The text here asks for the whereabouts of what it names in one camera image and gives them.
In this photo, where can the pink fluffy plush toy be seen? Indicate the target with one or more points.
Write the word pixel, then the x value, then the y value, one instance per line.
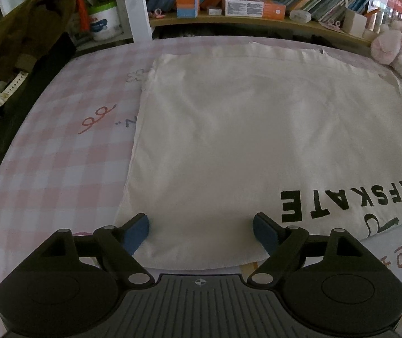
pixel 387 47

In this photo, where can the red tassel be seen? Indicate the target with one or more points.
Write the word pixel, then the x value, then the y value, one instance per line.
pixel 83 14

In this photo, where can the small white case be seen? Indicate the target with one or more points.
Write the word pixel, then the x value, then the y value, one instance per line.
pixel 299 16

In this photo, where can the clear acrylic organizer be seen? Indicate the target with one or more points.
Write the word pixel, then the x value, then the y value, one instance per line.
pixel 387 7

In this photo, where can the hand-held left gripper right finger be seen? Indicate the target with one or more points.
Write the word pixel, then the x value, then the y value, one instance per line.
pixel 262 232

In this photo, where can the white wristwatch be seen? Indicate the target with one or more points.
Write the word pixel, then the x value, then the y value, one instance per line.
pixel 12 84

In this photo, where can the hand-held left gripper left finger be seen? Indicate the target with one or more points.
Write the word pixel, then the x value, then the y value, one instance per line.
pixel 137 234

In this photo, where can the white and wooden shelf unit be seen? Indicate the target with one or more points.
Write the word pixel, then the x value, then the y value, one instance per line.
pixel 135 14

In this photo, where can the pink checked bedsheet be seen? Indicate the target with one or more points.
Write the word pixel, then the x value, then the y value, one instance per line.
pixel 63 169

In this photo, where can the white T-shirt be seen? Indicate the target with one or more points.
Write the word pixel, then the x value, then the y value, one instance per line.
pixel 239 148

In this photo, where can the flat white orange box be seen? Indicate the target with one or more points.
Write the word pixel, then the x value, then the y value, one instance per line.
pixel 246 7

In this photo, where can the beige open box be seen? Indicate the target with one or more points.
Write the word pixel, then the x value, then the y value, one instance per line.
pixel 354 23

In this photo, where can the white plastic tub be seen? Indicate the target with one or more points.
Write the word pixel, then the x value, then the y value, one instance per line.
pixel 104 23

